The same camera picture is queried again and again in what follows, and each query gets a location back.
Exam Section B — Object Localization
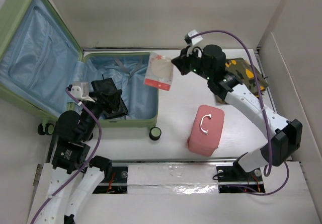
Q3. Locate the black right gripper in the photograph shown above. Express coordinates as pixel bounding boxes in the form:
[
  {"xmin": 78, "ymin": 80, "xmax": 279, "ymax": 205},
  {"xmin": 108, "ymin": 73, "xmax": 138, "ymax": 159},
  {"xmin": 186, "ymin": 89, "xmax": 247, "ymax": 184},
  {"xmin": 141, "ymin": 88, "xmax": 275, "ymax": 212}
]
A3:
[{"xmin": 171, "ymin": 45, "xmax": 212, "ymax": 81}]

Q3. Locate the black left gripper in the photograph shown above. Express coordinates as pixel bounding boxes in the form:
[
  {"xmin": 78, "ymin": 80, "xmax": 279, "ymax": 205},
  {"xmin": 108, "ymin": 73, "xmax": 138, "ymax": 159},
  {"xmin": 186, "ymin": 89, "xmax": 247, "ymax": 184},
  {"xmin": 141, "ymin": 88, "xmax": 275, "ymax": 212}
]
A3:
[{"xmin": 82, "ymin": 87, "xmax": 122, "ymax": 140}]

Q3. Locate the black pouch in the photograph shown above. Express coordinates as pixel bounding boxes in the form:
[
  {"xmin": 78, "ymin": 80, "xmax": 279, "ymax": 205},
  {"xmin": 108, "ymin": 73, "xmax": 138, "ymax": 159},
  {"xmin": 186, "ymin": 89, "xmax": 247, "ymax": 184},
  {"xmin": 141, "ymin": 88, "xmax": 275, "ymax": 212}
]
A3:
[{"xmin": 90, "ymin": 78, "xmax": 128, "ymax": 119}]

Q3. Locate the clear packet with red label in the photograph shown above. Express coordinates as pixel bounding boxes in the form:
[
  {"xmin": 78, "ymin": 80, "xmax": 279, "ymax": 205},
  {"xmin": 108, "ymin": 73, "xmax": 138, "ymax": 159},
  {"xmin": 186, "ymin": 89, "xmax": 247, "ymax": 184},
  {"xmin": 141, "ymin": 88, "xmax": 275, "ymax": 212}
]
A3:
[{"xmin": 144, "ymin": 52, "xmax": 174, "ymax": 91}]

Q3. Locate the camouflage clothing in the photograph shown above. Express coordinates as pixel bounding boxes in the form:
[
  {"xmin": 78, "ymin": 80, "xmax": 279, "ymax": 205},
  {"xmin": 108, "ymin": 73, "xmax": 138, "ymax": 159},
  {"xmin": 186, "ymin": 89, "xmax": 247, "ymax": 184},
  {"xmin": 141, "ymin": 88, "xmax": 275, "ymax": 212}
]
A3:
[{"xmin": 215, "ymin": 57, "xmax": 269, "ymax": 104}]

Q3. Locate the pink box with handle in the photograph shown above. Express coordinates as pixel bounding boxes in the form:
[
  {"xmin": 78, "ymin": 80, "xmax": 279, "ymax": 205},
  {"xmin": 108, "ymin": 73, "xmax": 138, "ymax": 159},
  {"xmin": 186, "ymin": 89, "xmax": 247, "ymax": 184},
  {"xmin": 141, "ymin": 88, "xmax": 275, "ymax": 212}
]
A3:
[{"xmin": 187, "ymin": 105, "xmax": 225, "ymax": 157}]

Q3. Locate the green hard-shell suitcase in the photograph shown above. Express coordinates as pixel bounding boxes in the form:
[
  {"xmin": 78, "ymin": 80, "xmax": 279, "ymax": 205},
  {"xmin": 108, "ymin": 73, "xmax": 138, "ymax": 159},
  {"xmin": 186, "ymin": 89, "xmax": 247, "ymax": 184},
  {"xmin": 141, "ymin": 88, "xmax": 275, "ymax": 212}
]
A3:
[{"xmin": 1, "ymin": 0, "xmax": 158, "ymax": 135}]

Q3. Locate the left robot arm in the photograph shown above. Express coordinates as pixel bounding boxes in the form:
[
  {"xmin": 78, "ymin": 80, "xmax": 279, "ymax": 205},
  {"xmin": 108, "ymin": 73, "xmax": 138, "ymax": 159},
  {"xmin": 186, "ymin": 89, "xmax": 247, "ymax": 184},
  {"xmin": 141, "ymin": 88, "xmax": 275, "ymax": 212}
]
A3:
[{"xmin": 31, "ymin": 85, "xmax": 122, "ymax": 223}]

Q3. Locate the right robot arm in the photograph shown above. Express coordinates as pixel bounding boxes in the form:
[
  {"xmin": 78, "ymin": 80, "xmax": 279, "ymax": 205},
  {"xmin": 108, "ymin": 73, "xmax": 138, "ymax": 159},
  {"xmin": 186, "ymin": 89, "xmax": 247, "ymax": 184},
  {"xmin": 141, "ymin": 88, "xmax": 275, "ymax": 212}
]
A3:
[{"xmin": 171, "ymin": 45, "xmax": 303, "ymax": 180}]

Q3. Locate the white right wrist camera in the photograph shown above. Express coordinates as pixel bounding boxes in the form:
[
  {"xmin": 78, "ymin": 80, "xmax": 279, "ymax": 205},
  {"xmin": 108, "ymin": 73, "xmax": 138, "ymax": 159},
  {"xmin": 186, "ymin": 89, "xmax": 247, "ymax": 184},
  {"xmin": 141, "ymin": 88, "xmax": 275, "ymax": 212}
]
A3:
[{"xmin": 184, "ymin": 30, "xmax": 203, "ymax": 46}]

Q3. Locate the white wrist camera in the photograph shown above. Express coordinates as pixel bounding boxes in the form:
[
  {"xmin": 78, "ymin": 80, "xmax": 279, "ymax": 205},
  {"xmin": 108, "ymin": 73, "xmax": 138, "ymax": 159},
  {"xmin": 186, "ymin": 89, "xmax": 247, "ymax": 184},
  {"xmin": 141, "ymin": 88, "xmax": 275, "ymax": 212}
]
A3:
[
  {"xmin": 184, "ymin": 30, "xmax": 203, "ymax": 46},
  {"xmin": 70, "ymin": 82, "xmax": 89, "ymax": 100}
]

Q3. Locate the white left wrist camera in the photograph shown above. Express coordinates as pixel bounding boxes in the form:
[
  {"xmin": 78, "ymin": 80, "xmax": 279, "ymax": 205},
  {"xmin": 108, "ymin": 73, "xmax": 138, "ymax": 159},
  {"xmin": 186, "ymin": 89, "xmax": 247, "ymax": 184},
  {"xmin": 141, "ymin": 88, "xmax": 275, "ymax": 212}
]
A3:
[{"xmin": 70, "ymin": 82, "xmax": 89, "ymax": 100}]

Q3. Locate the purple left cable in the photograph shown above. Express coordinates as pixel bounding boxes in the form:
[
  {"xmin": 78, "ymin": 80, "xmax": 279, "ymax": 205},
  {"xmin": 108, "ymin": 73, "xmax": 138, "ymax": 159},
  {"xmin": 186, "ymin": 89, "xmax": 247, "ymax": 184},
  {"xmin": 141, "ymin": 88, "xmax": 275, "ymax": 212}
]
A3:
[{"xmin": 32, "ymin": 87, "xmax": 103, "ymax": 224}]

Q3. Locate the purple cable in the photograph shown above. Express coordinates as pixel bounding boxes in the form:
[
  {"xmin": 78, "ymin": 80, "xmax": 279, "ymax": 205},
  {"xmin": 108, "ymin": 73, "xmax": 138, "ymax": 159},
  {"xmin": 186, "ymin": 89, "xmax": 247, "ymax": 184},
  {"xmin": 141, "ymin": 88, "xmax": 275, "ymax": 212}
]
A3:
[
  {"xmin": 191, "ymin": 30, "xmax": 290, "ymax": 196},
  {"xmin": 32, "ymin": 87, "xmax": 103, "ymax": 224}
]

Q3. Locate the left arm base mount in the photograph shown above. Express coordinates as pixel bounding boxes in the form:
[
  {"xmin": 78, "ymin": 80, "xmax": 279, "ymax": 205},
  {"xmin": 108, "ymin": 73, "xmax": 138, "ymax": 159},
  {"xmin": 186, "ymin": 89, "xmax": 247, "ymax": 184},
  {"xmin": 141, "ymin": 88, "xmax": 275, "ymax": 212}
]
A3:
[{"xmin": 93, "ymin": 166, "xmax": 128, "ymax": 194}]

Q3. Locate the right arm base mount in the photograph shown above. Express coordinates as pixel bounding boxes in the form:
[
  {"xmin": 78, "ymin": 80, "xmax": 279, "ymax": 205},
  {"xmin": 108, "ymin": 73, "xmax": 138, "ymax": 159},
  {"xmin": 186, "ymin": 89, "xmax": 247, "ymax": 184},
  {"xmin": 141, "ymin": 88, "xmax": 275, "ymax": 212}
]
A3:
[{"xmin": 212, "ymin": 166, "xmax": 265, "ymax": 193}]

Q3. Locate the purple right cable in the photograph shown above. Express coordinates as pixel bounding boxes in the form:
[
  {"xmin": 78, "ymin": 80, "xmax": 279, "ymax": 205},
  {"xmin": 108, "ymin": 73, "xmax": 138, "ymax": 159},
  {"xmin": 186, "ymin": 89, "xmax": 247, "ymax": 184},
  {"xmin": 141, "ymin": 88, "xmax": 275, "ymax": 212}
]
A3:
[{"xmin": 191, "ymin": 30, "xmax": 290, "ymax": 196}]

